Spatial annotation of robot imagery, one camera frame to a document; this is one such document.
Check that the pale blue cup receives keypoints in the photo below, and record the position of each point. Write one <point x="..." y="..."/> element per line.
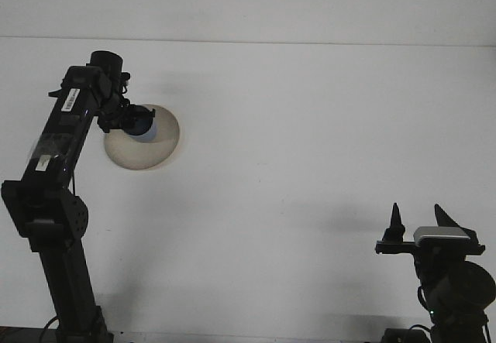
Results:
<point x="147" y="136"/>

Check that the pale round plate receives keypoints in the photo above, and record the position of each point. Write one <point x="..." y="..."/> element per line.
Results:
<point x="155" y="153"/>

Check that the dark brown bench edge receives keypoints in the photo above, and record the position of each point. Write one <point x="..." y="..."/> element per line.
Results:
<point x="15" y="335"/>

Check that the gripper's grey camera box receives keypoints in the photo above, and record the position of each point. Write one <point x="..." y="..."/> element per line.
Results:
<point x="439" y="232"/>

